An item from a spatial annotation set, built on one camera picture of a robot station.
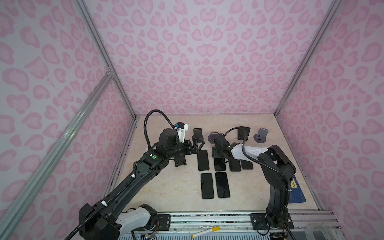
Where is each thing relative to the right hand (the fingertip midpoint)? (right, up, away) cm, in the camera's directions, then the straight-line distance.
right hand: (217, 151), depth 98 cm
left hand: (-12, +9, -27) cm, 31 cm away
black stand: (-24, -5, -5) cm, 25 cm away
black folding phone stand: (+18, +11, +10) cm, 23 cm away
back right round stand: (-3, +9, +6) cm, 11 cm away
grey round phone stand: (+30, +9, +3) cm, 31 cm away
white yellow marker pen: (-6, -33, -27) cm, 43 cm away
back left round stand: (-13, +10, +3) cm, 17 cm away
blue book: (+40, -21, -18) cm, 48 cm away
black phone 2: (+1, -7, -6) cm, 9 cm away
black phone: (-9, -5, -3) cm, 11 cm away
